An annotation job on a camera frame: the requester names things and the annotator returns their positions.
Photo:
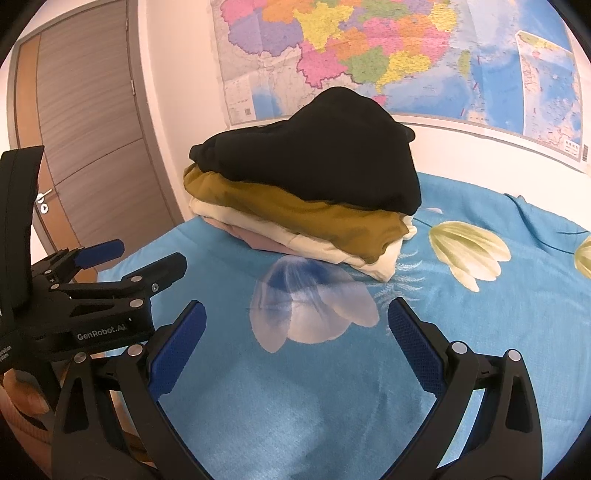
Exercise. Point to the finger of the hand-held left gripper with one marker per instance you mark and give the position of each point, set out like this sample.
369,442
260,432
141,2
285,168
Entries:
99,251
152,277

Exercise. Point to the cream garment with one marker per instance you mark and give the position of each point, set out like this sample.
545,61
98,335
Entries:
383,266

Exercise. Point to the blue floral blanket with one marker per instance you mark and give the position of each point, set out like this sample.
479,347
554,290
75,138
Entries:
461,323

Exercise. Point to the person's left forearm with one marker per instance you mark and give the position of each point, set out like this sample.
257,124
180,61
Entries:
21,392

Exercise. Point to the pink garment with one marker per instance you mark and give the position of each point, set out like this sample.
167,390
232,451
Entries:
258,240

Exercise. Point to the colourful wall map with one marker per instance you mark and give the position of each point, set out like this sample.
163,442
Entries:
415,46

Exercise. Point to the mustard garment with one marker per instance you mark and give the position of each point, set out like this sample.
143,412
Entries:
300,213

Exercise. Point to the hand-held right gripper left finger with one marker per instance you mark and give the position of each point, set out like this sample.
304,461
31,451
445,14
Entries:
178,351

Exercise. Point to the wooden door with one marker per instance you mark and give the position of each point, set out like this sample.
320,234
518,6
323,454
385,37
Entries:
92,115

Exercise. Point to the black garment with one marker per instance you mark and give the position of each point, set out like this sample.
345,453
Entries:
323,152

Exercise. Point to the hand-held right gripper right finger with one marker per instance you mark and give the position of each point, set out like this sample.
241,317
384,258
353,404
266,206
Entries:
415,347

